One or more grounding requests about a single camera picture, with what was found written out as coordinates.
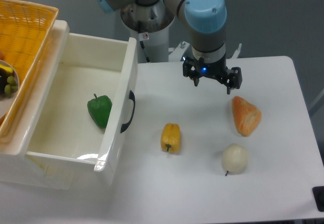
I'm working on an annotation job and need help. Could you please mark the orange toy bread piece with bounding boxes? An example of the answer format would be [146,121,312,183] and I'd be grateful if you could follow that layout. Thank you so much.
[232,96,262,137]

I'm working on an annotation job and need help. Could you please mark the yellow toy bell pepper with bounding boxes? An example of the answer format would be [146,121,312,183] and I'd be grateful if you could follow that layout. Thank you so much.
[160,123,181,153]

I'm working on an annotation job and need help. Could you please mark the yellow woven basket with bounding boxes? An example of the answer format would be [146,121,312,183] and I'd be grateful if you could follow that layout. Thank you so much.
[1,0,59,137]

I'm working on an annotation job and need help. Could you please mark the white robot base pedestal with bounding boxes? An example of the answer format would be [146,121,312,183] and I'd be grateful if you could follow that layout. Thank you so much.
[120,1,175,63]

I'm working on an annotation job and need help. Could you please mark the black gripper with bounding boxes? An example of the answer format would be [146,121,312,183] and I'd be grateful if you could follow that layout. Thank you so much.
[182,55,242,95]

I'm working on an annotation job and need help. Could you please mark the green toy bell pepper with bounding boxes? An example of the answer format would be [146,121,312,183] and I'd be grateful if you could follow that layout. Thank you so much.
[87,94,112,129]

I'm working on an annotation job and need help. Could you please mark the green toy grapes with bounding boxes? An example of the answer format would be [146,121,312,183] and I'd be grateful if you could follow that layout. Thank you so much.
[4,75,18,96]

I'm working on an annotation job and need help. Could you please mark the white plate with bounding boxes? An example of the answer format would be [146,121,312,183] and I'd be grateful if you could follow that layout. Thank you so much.
[1,60,20,122]

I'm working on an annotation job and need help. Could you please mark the black corner object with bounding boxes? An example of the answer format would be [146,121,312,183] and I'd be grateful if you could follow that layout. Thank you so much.
[312,186,324,212]

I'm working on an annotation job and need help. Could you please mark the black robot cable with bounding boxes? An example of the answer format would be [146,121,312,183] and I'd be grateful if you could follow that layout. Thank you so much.
[138,20,152,63]

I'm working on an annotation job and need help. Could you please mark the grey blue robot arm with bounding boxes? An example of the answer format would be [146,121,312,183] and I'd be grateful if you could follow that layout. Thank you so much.
[97,0,242,92]

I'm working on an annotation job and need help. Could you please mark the white top drawer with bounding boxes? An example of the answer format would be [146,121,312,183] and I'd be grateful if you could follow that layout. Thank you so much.
[26,33,137,172]

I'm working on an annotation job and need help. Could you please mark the white toy pear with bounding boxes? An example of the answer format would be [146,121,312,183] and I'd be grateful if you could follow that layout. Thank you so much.
[222,143,249,176]

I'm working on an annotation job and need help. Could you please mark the white drawer cabinet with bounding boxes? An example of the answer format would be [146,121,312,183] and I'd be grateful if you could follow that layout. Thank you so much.
[0,20,117,191]

